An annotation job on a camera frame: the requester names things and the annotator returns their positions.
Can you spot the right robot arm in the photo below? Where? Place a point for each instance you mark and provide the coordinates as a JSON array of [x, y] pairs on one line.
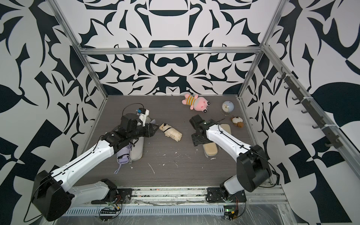
[[252, 166]]

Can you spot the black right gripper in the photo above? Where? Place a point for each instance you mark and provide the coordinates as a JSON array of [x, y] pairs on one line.
[[195, 139]]

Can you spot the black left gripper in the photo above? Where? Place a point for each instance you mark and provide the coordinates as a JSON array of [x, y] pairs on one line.
[[146, 130]]

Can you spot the brown white plush toy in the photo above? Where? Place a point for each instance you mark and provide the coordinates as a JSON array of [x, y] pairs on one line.
[[238, 121]]

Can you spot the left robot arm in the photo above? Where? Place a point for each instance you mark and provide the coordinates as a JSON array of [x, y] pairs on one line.
[[55, 192]]

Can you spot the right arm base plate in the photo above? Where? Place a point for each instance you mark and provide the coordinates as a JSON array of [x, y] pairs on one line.
[[220, 195]]

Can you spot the beige umbrella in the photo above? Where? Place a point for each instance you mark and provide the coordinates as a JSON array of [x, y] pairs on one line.
[[171, 132]]

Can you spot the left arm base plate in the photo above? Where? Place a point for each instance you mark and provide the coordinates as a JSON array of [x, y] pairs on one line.
[[118, 196]]

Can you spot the wall hook rack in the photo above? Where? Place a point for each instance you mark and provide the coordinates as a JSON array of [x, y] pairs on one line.
[[313, 109]]

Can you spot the pink plush toy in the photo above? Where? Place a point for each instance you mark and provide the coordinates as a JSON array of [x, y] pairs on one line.
[[197, 103]]

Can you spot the blue alarm clock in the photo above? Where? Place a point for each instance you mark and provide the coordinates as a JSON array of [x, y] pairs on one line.
[[227, 108]]

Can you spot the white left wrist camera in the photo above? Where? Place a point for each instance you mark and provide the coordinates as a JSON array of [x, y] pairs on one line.
[[143, 115]]

